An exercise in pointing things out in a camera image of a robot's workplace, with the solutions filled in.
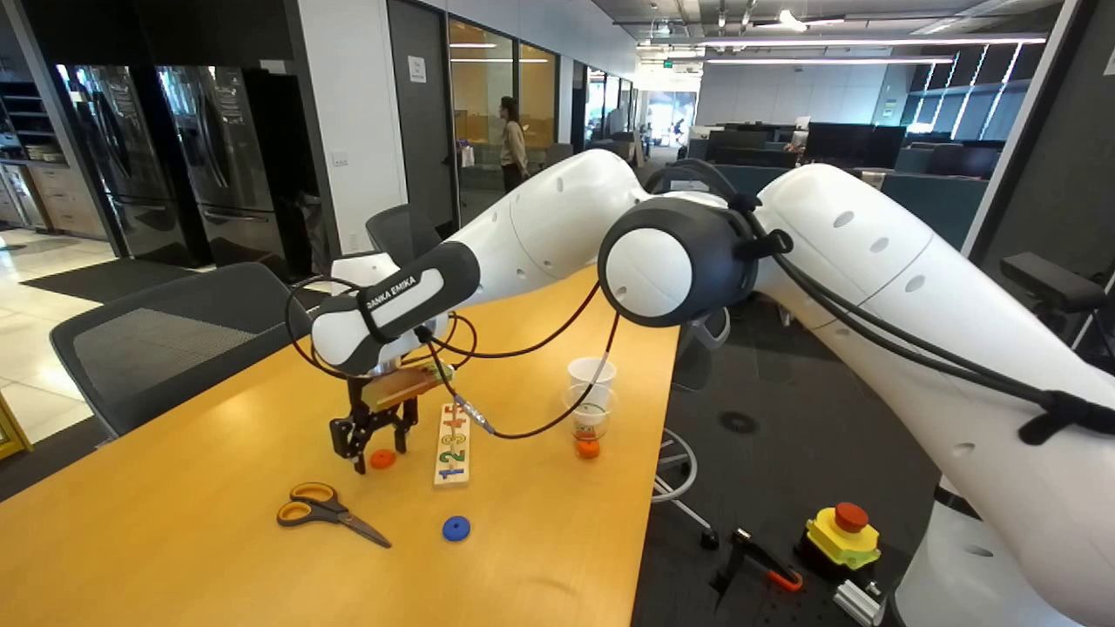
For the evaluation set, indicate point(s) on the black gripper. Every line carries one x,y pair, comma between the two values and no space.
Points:
354,434

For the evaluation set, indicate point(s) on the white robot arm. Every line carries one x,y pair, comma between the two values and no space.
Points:
1008,413

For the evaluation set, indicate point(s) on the clear plastic cup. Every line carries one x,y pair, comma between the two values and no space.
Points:
588,427

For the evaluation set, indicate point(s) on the white paper cup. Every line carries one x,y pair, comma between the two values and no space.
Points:
594,383

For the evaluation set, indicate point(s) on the wooden number peg board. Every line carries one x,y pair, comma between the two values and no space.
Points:
451,449

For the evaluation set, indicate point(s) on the grey office chair right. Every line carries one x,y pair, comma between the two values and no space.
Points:
403,234

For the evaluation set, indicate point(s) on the grey office chair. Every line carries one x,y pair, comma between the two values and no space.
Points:
403,234
152,349

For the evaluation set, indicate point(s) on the grey office chair left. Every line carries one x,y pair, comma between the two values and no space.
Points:
152,349

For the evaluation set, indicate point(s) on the person in dark clothes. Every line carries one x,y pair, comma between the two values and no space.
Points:
513,146

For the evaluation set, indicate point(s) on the orange black hand tool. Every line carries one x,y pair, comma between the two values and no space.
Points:
745,551

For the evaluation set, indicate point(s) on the yellow red emergency button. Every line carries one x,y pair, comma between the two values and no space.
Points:
844,535

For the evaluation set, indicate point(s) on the orange handled scissors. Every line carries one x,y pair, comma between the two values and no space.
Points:
318,502

